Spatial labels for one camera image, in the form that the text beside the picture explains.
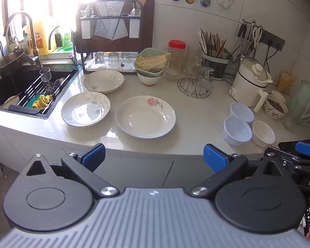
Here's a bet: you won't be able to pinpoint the translucent plastic bowl front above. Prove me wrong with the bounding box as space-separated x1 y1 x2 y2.
223 117 252 146

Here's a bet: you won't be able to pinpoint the translucent plastic bowl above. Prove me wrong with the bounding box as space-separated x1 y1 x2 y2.
223 117 252 146
230 102 254 124

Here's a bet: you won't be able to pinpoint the small white ceramic bowl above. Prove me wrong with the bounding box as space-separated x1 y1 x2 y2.
251 120 275 147

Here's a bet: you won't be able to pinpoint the white plate grey leaves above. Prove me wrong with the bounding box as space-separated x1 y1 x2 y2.
61 91 111 128

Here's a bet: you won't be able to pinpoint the chrome kitchen faucet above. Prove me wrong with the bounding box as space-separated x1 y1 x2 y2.
3 11 43 69

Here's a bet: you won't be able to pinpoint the textured drinking glass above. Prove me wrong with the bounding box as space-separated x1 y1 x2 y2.
282 108 298 130

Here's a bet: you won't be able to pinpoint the green electric kettle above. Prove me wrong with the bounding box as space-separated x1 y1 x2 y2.
287 80 310 124

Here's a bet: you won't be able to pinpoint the patterned bowl brown food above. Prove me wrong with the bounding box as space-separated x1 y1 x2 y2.
264 90 288 120

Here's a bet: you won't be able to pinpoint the yellow dish cloth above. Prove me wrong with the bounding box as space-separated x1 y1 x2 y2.
32 95 53 110

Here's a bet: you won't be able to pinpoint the upturned glass on rack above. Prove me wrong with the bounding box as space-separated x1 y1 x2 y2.
199 67 214 95

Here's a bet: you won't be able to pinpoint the black sink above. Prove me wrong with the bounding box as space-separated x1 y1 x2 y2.
0 64 80 119

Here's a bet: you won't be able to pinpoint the brown snack packet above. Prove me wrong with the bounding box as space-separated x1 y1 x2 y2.
278 72 296 93

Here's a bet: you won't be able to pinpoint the stemmed wine glass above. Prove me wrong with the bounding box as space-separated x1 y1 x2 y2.
39 68 53 94

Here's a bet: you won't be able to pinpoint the glass jar red lid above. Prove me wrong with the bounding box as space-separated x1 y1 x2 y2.
165 40 186 82

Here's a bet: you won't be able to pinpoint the green chopstick holder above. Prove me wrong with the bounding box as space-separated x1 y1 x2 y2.
201 52 228 80

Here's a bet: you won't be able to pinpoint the white bowl red base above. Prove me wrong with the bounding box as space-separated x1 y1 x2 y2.
137 72 162 86

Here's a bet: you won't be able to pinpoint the green bowl with noodles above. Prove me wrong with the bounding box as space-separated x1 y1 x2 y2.
134 48 171 77

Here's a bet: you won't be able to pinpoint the black wok pan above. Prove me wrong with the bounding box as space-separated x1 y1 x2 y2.
0 49 36 77

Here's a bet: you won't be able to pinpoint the black dish rack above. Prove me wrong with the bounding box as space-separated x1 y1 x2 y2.
75 0 144 74

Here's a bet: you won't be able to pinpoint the yellow detergent bottle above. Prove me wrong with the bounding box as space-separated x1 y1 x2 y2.
33 17 56 56

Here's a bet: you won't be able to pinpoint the wire glass drying rack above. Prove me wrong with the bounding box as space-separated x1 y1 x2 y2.
177 67 212 99

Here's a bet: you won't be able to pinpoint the wall utensil rail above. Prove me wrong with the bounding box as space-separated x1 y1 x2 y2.
238 20 286 54

